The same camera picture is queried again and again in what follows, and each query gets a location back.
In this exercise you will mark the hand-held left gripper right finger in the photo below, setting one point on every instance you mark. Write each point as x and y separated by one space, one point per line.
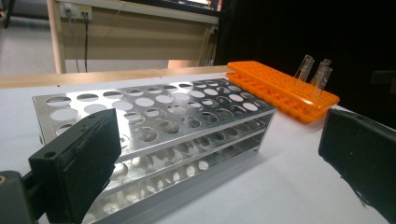
364 155

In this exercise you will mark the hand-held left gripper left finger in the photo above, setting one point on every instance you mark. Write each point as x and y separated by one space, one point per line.
77 161

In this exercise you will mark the clear glass test tube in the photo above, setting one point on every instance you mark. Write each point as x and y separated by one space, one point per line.
320 71
304 69
323 81

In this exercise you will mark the metal test tube rack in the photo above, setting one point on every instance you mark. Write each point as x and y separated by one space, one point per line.
182 98

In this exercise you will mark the orange plastic test tube rack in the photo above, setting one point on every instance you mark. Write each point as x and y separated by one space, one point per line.
264 77

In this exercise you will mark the white board mat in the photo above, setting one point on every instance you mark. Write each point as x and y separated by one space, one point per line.
280 174

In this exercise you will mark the light wooden desk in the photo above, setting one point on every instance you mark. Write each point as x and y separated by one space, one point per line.
140 34

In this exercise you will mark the monitor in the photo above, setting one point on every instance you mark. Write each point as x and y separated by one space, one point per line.
205 3

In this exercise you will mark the wall power outlet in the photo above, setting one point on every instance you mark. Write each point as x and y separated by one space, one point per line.
76 11

